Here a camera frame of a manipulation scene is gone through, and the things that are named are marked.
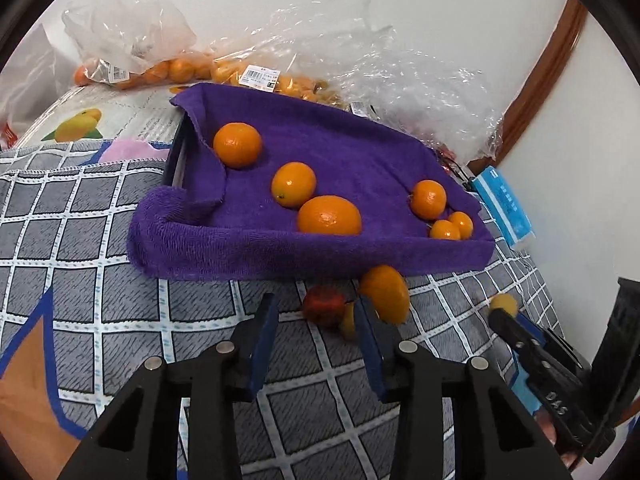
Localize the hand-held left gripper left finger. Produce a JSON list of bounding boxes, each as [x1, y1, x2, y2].
[[55, 292, 279, 480]]

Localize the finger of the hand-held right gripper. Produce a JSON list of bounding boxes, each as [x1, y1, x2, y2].
[[489, 308, 546, 362], [519, 312, 563, 348]]

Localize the oval orange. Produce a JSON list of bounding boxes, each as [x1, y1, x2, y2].
[[359, 265, 411, 325]]

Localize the yellow fruit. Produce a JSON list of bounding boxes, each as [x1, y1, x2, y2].
[[489, 293, 519, 318], [339, 302, 357, 338]]

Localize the crumpled clear plastic bag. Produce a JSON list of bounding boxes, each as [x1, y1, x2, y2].
[[265, 0, 503, 163]]

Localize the medium orange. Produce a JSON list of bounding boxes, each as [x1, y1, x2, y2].
[[410, 179, 448, 221]]

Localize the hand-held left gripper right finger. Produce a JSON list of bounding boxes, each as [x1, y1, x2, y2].
[[354, 295, 576, 480]]

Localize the fruit-print mat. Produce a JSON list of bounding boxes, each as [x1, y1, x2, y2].
[[12, 82, 188, 151]]

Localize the white plastic bag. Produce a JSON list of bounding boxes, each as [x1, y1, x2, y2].
[[0, 25, 76, 136]]

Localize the small orange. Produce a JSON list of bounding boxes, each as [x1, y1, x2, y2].
[[429, 219, 461, 241], [447, 211, 474, 240]]

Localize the round orange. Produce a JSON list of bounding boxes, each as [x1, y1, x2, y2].
[[213, 122, 263, 169]]

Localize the orange with stem dot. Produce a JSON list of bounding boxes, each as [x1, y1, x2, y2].
[[271, 161, 317, 209]]

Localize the wooden door frame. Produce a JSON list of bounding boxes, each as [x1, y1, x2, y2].
[[467, 0, 588, 171]]

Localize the red apple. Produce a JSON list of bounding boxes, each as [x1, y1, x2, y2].
[[302, 286, 347, 328]]

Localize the bag of small yellowish fruits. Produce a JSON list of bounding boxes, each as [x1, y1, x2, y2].
[[312, 80, 349, 109]]

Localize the grey checked blanket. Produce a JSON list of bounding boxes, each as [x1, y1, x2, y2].
[[0, 140, 596, 480]]

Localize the person's right hand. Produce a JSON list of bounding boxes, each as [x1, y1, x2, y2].
[[535, 410, 582, 469]]

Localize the purple towel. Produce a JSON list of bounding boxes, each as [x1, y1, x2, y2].
[[127, 82, 496, 282]]

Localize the labelled clear bag of oranges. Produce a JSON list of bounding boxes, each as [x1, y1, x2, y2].
[[207, 35, 331, 101]]

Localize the red and black small packet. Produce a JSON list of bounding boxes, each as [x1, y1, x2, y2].
[[436, 146, 463, 175]]

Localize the large orange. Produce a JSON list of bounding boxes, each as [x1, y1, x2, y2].
[[297, 195, 363, 236]]

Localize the blue tissue packet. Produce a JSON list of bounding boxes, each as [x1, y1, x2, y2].
[[470, 166, 535, 248]]

